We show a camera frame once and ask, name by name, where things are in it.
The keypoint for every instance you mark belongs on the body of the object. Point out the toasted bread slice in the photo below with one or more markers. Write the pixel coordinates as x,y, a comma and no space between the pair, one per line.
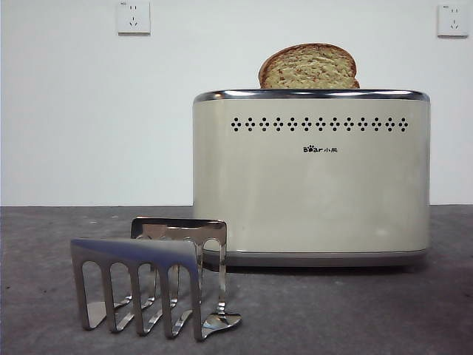
310,70

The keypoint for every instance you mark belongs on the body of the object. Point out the cream steel toaster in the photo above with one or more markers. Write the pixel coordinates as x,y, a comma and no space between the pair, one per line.
325,192

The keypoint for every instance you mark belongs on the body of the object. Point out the shiny steel toast rack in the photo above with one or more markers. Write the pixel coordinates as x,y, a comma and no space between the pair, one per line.
148,250

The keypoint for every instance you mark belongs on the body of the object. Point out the white wall socket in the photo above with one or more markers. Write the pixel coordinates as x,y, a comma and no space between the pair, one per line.
452,20
133,16

